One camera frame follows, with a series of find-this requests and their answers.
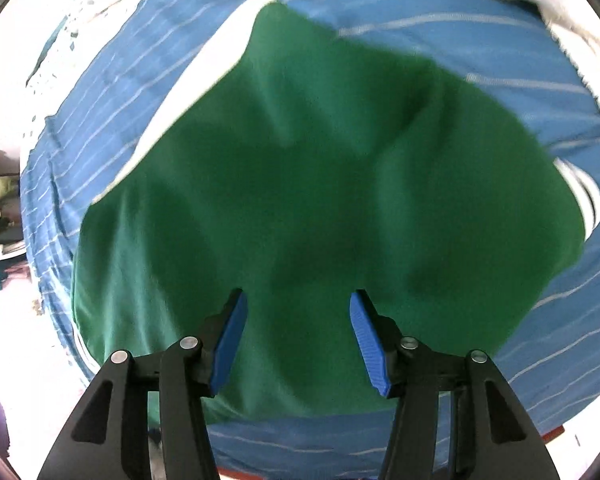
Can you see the green and cream varsity jacket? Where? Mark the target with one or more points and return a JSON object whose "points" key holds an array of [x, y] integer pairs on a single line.
{"points": [[330, 170]]}

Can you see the blue striped bed sheet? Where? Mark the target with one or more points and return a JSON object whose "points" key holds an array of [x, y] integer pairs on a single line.
{"points": [[430, 5]]}

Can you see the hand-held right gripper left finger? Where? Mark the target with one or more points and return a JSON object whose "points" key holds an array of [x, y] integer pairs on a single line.
{"points": [[227, 340]]}

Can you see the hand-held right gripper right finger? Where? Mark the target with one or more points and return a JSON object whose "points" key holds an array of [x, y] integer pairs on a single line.
{"points": [[370, 340]]}

